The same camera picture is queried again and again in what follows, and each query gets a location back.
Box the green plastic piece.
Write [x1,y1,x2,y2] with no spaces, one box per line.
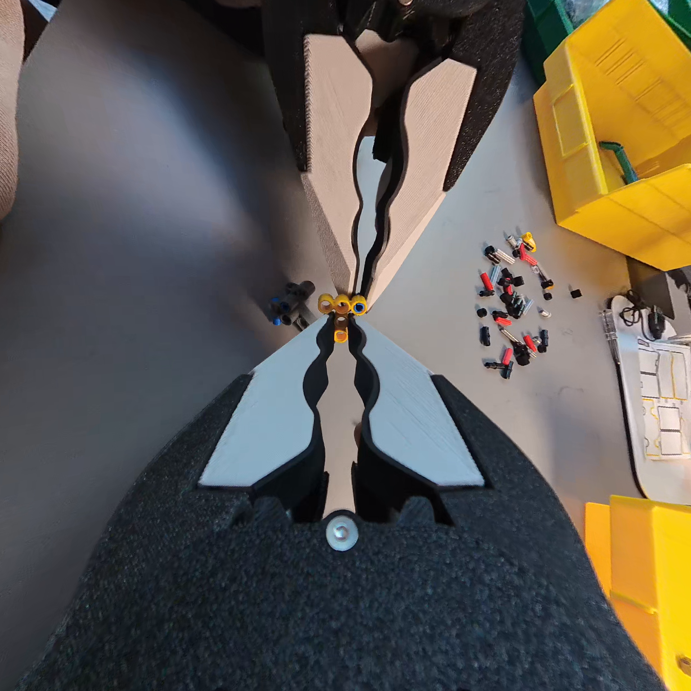
[597,139,645,190]

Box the black flat device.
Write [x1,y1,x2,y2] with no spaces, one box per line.
[627,263,691,316]

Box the person's left hand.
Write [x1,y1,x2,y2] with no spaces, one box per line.
[357,27,422,139]

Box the pile of black red pieces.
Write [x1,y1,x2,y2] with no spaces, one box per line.
[475,229,584,381]

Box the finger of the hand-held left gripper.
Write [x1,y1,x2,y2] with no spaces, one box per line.
[357,57,479,305]
[301,33,373,298]

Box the person's torso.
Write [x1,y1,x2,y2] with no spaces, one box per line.
[0,0,28,222]

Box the green plastic bin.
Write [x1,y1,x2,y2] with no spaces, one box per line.
[522,0,575,85]

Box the grey piece with blue pin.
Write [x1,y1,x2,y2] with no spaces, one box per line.
[267,280,317,331]

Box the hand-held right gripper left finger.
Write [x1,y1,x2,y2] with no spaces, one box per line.
[199,316,333,508]

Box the grey desk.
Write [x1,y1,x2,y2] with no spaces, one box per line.
[0,0,691,691]

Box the yellow plastic bin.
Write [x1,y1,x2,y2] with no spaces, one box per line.
[534,0,691,273]
[584,494,691,691]

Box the printed instruction sheet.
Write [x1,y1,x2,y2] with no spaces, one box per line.
[600,297,691,506]

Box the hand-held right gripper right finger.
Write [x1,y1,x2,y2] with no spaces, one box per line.
[348,316,487,508]

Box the yellow building block assembly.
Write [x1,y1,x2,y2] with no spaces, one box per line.
[318,292,370,346]

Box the black cable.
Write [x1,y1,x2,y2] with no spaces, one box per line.
[614,303,676,344]

